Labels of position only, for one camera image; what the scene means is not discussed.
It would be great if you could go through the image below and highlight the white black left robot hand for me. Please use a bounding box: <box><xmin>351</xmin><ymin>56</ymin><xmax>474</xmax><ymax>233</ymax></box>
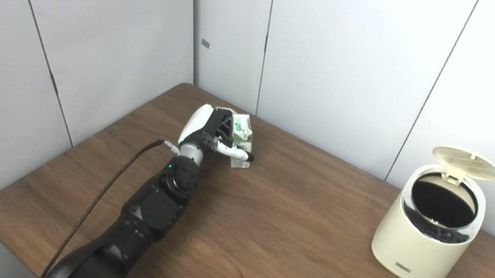
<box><xmin>176</xmin><ymin>100</ymin><xmax>262</xmax><ymax>165</ymax></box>

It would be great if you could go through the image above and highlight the green white milk carton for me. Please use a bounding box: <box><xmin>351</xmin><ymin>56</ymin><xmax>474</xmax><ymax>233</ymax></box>
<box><xmin>224</xmin><ymin>112</ymin><xmax>260</xmax><ymax>171</ymax></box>

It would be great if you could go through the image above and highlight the cream-colored desktop bin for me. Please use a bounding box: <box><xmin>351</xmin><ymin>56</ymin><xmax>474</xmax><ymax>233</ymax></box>
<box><xmin>366</xmin><ymin>155</ymin><xmax>493</xmax><ymax>278</ymax></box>

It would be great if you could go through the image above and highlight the round cream bin lid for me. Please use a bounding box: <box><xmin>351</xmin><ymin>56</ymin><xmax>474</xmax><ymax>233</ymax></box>
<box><xmin>428</xmin><ymin>143</ymin><xmax>495</xmax><ymax>189</ymax></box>

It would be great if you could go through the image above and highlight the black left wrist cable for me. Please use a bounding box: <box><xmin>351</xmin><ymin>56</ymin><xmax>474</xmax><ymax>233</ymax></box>
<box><xmin>41</xmin><ymin>123</ymin><xmax>182</xmax><ymax>278</ymax></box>

